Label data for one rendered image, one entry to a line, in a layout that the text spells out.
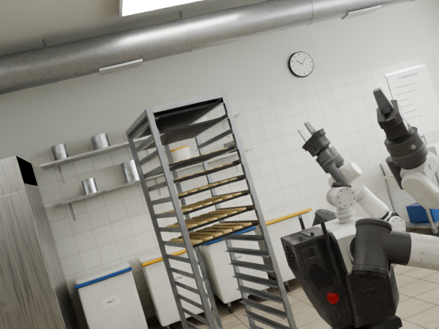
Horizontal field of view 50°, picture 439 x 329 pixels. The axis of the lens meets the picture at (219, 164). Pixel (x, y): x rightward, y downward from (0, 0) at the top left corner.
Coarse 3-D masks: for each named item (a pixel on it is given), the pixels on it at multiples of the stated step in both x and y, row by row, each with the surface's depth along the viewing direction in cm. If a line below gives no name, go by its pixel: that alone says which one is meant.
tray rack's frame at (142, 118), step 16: (208, 96) 262; (144, 112) 252; (160, 112) 271; (176, 176) 315; (208, 176) 321; (144, 192) 304; (160, 240) 303; (176, 288) 303; (208, 288) 313; (176, 304) 303
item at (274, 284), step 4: (236, 272) 317; (232, 276) 321; (236, 276) 317; (240, 276) 312; (244, 276) 306; (248, 276) 300; (252, 276) 294; (244, 280) 301; (248, 280) 296; (252, 280) 293; (256, 280) 290; (260, 280) 284; (264, 280) 279; (268, 280) 273; (272, 280) 268; (260, 284) 279; (264, 284) 276; (268, 284) 273; (272, 284) 269; (276, 284) 265
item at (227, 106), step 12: (228, 108) 265; (228, 120) 266; (240, 144) 265; (240, 156) 264; (252, 180) 265; (252, 192) 264; (264, 228) 264; (276, 264) 264; (276, 276) 263; (288, 300) 263; (288, 312) 262
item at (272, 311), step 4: (244, 300) 317; (248, 300) 311; (252, 300) 305; (248, 304) 308; (252, 304) 306; (256, 304) 300; (260, 304) 294; (264, 304) 289; (256, 308) 295; (260, 308) 292; (264, 308) 290; (268, 308) 284; (272, 308) 278; (268, 312) 280; (272, 312) 278; (276, 312) 275; (280, 312) 270; (284, 312) 265; (276, 316) 270; (280, 316) 267; (284, 316) 265; (288, 316) 262
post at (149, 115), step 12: (156, 132) 248; (156, 144) 248; (168, 168) 248; (168, 180) 247; (180, 216) 247; (180, 228) 248; (192, 252) 247; (192, 264) 246; (204, 300) 246; (204, 312) 247
